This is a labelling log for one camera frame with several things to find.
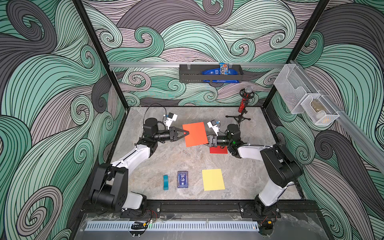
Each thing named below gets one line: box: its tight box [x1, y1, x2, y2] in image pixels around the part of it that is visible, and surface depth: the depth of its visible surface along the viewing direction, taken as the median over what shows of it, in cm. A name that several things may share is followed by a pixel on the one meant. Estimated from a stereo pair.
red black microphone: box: [238, 85, 255, 113], surface depth 98 cm
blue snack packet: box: [202, 62, 241, 83], surface depth 93 cm
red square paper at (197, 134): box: [182, 122, 209, 148], surface depth 77 cm
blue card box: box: [177, 171, 189, 188], surface depth 83 cm
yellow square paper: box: [202, 168, 226, 191], surface depth 85 cm
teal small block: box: [163, 174, 169, 191], surface depth 85 cm
